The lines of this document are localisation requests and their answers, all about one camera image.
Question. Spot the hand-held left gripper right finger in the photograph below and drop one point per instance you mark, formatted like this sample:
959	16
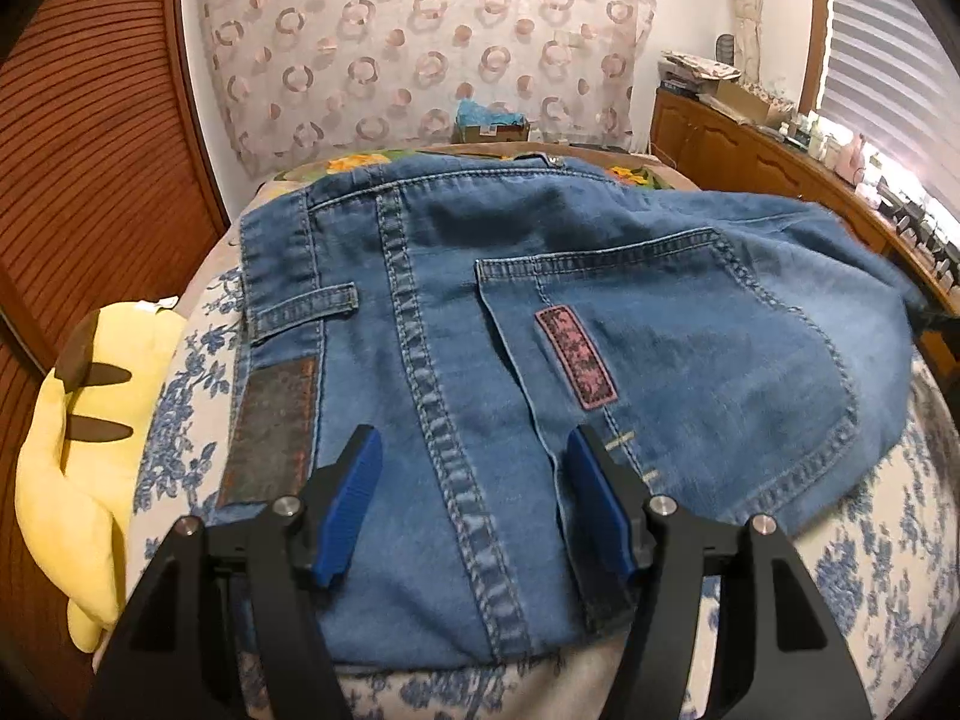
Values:
592	510

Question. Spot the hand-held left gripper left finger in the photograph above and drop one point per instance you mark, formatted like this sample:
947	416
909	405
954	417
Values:
349	510

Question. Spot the blue denim pants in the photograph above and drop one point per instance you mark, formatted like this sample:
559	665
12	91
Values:
465	277

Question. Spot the white blue floral blanket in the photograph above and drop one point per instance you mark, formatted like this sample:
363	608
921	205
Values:
862	577

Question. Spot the yellow plush toy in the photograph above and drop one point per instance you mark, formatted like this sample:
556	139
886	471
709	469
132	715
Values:
67	510

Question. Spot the colourful flower print blanket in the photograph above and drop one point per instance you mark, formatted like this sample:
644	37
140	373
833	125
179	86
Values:
352	161

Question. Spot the wooden cabinet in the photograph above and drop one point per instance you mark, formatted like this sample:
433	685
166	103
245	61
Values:
720	142

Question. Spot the small cardboard box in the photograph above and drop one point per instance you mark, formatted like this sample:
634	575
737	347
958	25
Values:
491	131

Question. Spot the blue fuzzy cloth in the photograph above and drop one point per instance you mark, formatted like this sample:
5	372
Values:
487	114

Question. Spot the row of small bottles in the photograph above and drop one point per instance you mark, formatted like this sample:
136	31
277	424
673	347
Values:
810	139

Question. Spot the row of dark bottles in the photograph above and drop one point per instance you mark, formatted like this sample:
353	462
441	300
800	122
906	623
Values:
922	229

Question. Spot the pink bottle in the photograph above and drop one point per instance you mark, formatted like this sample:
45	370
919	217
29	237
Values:
849	157

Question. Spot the open cardboard box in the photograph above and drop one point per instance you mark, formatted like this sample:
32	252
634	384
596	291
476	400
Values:
746	101

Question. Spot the stack of papers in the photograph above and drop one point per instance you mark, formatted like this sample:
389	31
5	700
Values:
694	67

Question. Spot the sheer circle pattern curtain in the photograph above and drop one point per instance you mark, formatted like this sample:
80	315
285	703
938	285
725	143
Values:
420	37

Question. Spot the dark oval object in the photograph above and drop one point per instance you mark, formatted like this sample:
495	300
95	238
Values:
727	49

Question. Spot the white lace curtain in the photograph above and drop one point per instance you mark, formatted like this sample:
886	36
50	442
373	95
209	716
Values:
765	15

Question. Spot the white window blind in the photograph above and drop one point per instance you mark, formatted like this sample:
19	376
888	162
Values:
892	52

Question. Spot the wooden window frame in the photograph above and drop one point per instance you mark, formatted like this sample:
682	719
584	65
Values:
816	30

